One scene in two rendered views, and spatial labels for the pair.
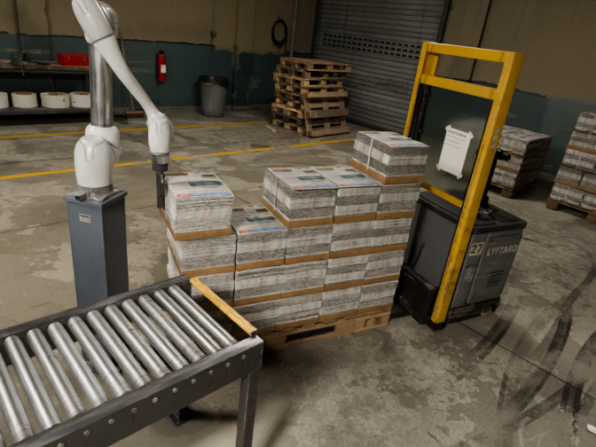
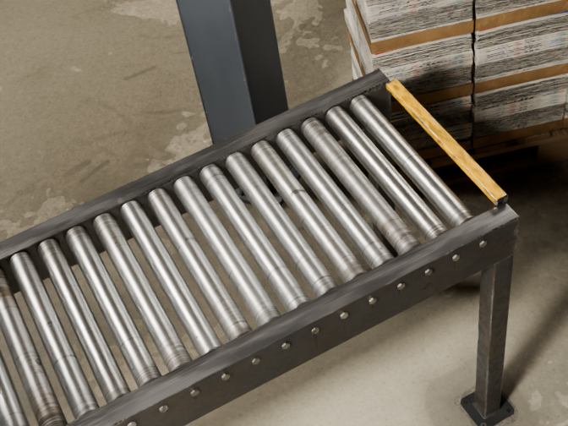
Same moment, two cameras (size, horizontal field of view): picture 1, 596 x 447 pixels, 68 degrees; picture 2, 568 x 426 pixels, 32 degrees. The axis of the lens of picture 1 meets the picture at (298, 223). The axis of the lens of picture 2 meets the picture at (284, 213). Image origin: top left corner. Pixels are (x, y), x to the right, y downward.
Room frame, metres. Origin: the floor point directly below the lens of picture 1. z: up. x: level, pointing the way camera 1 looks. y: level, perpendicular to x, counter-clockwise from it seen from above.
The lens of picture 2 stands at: (-0.03, -0.05, 2.36)
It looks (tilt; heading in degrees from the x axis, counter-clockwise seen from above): 49 degrees down; 26
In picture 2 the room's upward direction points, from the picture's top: 11 degrees counter-clockwise
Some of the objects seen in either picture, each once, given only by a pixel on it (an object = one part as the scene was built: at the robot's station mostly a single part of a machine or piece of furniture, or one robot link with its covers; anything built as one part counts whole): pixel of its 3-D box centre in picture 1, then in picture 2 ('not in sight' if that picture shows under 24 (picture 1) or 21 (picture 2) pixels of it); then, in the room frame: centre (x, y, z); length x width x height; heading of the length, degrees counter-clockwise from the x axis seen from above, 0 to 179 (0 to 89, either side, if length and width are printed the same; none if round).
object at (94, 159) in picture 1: (94, 159); not in sight; (1.96, 0.98, 1.17); 0.18 x 0.16 x 0.22; 13
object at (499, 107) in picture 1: (470, 202); not in sight; (2.61, -1.04, 0.97); 0.09 x 0.09 x 1.75; 28
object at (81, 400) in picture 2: not in sight; (52, 334); (0.80, 0.92, 0.77); 0.47 x 0.05 x 0.05; 45
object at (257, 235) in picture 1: (269, 277); (548, 22); (2.35, 0.13, 0.42); 1.17 x 0.39 x 0.83; 118
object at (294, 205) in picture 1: (297, 195); not in sight; (2.42, 0.02, 0.95); 0.38 x 0.29 x 0.23; 29
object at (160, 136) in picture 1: (160, 134); not in sight; (2.06, 0.71, 1.30); 0.13 x 0.11 x 0.16; 13
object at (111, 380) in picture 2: not in sight; (82, 319); (0.84, 0.87, 0.77); 0.47 x 0.05 x 0.05; 45
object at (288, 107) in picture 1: (309, 94); not in sight; (9.16, 0.08, 0.65); 1.33 x 0.94 x 1.30; 139
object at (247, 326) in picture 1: (221, 303); (444, 138); (1.45, 0.26, 0.81); 0.43 x 0.03 x 0.02; 45
